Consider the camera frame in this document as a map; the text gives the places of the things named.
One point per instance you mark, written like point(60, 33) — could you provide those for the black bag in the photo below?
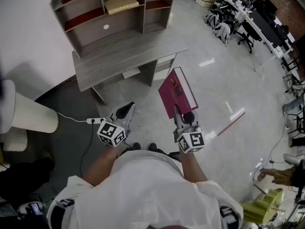
point(26, 175)

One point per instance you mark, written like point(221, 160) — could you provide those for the yellow-green plastic stool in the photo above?
point(264, 205)

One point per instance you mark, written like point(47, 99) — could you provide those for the white fluted cylinder appliance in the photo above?
point(33, 116)

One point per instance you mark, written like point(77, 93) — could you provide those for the person's left forearm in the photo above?
point(101, 166)

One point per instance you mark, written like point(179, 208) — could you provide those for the black office chair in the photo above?
point(249, 33)

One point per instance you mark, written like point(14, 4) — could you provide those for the magenta book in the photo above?
point(176, 89)

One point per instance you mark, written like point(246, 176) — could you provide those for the white power strip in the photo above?
point(95, 121)

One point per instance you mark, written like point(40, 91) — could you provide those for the person's white shirt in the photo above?
point(147, 192)

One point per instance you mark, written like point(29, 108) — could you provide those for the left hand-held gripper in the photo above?
point(110, 133)

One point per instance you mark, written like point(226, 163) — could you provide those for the grey wooden desk with shelves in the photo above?
point(119, 32)

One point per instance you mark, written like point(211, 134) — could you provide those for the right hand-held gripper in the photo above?
point(191, 141)

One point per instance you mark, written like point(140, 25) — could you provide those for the person's black shoe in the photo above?
point(136, 146)
point(152, 146)

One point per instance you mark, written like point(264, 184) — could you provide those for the person's right forearm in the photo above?
point(191, 168)

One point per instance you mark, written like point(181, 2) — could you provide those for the person's left black shoe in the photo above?
point(136, 146)

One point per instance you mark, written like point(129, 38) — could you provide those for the person's right black shoe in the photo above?
point(152, 146)

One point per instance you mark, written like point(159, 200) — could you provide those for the long white office desk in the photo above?
point(238, 8)

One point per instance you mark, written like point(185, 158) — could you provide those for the grey mesh office chair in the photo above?
point(212, 20)
point(224, 31)

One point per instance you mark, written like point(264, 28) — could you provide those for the black waist-worn box device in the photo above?
point(174, 156)

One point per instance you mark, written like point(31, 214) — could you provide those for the small screen device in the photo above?
point(34, 208)

